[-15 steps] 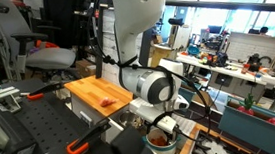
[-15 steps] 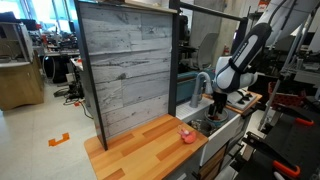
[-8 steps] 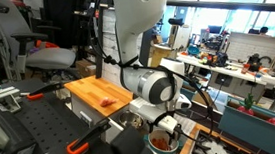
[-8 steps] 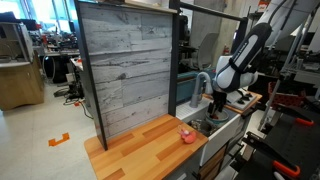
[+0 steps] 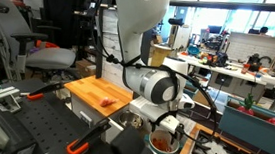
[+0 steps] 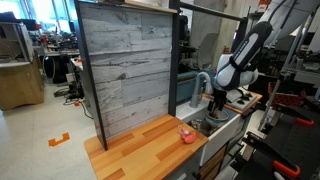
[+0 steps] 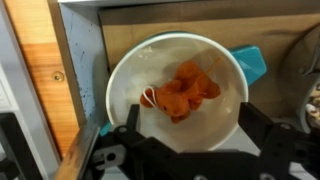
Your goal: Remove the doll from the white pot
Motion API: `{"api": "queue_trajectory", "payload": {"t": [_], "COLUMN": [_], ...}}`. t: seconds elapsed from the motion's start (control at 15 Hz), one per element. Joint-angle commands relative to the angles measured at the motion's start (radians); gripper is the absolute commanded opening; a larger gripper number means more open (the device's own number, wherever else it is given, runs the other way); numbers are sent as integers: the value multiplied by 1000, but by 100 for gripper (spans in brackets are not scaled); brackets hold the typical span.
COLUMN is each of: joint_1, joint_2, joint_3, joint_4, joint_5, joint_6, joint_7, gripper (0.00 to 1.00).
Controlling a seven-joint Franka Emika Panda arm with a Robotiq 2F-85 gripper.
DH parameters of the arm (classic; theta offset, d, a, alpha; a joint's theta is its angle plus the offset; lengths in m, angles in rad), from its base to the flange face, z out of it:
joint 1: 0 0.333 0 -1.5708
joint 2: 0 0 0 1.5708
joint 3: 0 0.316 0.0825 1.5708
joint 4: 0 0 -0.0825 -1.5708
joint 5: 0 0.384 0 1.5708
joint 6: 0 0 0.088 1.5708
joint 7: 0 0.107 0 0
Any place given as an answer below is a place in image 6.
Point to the black kitchen frame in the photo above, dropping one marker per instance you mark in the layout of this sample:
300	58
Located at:
172	66

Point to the grey wood back panel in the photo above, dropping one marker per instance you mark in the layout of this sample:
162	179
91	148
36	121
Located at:
126	66

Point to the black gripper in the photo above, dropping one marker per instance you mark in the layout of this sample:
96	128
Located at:
220	96

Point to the beige patterned plush toy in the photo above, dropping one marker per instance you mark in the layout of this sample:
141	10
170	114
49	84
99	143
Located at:
196	125

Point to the grey metal tripod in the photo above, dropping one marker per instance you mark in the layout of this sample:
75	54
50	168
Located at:
271	96

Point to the orange plush doll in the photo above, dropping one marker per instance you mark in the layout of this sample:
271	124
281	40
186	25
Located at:
214	117

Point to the red plastic crate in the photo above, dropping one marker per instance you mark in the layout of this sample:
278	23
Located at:
286	98

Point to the cluttered work desk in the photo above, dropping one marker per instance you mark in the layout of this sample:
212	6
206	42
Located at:
60	52

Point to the stainless steel pot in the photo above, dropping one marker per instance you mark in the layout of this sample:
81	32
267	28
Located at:
204	129

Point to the wooden kitchen counter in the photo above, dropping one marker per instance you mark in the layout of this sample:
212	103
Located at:
143	150

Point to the white toy kitchen sink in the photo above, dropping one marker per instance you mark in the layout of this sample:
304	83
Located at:
226	133

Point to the red fire extinguisher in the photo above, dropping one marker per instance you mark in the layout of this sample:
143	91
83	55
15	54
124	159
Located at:
226	50

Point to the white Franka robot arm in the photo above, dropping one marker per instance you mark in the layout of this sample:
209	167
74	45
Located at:
240	56

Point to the white shelf unit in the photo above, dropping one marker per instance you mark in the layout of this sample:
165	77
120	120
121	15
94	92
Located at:
26	43

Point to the orange white box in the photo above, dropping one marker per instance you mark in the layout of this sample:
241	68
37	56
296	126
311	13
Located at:
264	5

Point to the teal planter box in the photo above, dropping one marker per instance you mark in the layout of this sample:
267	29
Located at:
208	78

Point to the teal plastic bin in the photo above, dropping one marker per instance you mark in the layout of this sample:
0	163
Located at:
185	88

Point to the pink plush toy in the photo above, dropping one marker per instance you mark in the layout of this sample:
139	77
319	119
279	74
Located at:
189	136

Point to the wooden cabinet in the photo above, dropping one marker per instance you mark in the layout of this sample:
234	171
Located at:
20	86

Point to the grey office chair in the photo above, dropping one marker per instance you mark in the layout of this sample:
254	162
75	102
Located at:
206	50

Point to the orange floor tape mark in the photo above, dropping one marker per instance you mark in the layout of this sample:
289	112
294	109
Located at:
59	140

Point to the grey toy faucet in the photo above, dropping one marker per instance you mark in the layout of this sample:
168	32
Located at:
194	96

